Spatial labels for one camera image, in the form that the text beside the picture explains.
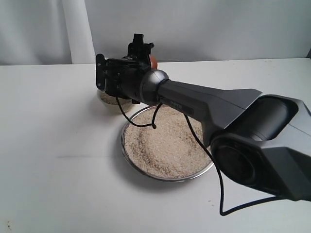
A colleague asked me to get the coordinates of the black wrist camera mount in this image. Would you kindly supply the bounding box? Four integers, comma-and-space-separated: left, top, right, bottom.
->
95, 53, 106, 91

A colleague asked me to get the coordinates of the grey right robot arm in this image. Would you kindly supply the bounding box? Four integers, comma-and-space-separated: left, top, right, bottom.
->
96, 34, 311, 201

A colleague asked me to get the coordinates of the rice in cream bowl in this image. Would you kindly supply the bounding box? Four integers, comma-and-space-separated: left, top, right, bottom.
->
99, 92, 132, 105

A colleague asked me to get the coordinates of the cream ceramic bowl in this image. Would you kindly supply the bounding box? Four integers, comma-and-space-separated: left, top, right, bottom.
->
97, 89, 133, 113

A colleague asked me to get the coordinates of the round metal tray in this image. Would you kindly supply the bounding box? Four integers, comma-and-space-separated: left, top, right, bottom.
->
121, 104, 216, 183

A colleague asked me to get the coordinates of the rice in metal tray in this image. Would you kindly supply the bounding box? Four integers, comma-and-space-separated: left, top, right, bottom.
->
123, 106, 212, 179

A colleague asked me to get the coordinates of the white backdrop cloth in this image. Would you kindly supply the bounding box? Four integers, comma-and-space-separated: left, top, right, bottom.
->
0, 0, 311, 65

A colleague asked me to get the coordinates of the brown wooden cup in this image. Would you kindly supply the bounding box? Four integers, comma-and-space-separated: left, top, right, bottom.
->
150, 56, 158, 69

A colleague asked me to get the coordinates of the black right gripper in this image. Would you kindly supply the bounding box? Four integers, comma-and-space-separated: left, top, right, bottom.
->
104, 33, 155, 102

